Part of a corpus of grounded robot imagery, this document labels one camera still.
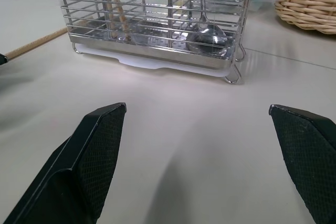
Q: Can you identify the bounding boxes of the white plastic drip tray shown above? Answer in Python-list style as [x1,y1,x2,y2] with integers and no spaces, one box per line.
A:
[73,44,229,78]

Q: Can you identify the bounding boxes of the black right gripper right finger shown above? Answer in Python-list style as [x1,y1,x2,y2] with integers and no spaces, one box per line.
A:
[268,104,336,224]

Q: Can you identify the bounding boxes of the stainless steel wire cutlery rack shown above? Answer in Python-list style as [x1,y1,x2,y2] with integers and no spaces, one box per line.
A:
[51,0,257,85]

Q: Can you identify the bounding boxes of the stainless steel spoon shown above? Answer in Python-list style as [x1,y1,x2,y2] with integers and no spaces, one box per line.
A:
[185,0,229,57]

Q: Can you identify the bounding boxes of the wooden chopstick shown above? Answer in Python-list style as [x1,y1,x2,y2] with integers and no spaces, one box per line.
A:
[101,0,118,39]
[4,27,70,61]
[111,0,132,41]

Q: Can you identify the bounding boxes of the woven wicker basket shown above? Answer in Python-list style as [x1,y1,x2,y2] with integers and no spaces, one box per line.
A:
[274,0,336,35]

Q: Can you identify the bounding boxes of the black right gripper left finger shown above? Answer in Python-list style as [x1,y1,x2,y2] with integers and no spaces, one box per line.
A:
[0,102,128,224]

